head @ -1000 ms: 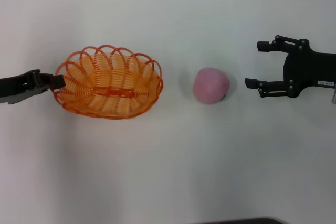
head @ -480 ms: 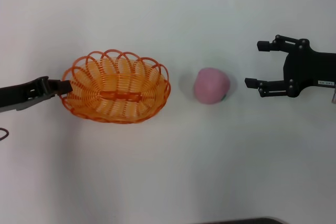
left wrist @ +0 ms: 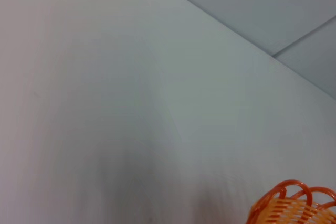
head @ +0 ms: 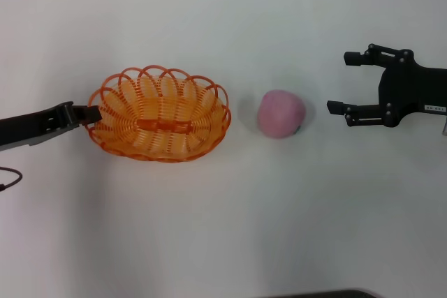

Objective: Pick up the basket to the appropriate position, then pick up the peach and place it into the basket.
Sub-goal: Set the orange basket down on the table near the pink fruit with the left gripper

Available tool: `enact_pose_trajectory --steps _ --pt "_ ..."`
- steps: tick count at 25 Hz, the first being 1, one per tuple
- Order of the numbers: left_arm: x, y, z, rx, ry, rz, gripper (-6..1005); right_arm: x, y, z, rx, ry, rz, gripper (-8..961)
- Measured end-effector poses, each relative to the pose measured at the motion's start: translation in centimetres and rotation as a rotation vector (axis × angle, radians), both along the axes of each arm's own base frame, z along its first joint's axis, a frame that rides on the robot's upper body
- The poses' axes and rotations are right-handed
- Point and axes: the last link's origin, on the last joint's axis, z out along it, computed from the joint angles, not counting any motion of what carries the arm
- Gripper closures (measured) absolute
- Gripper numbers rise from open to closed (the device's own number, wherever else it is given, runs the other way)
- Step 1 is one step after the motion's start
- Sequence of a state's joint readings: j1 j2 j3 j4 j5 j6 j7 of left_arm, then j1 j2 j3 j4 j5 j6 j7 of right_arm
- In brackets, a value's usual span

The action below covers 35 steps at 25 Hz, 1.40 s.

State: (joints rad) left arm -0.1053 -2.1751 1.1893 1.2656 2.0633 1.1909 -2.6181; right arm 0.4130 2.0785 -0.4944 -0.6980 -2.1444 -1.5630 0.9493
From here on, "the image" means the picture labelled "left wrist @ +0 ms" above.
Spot orange woven plastic basket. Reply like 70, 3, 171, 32
247, 179, 336, 224

